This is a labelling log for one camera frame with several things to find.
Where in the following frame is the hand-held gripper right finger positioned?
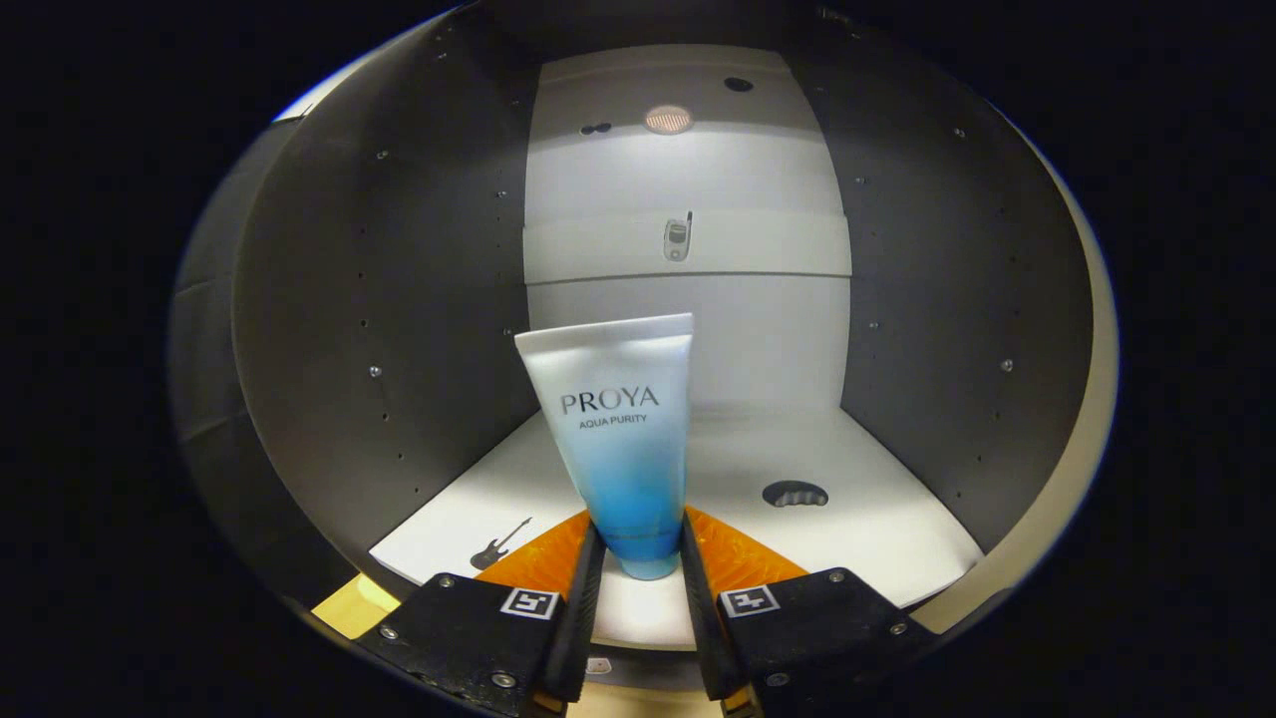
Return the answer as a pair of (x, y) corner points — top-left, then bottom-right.
(681, 507), (938, 718)

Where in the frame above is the white and blue cosmetic tube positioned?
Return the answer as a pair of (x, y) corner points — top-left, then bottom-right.
(514, 313), (695, 581)

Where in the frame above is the black backdrop cloth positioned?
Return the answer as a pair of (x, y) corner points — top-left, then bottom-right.
(169, 120), (330, 609)

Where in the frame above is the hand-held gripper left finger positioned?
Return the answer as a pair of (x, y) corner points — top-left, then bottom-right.
(357, 509), (607, 718)

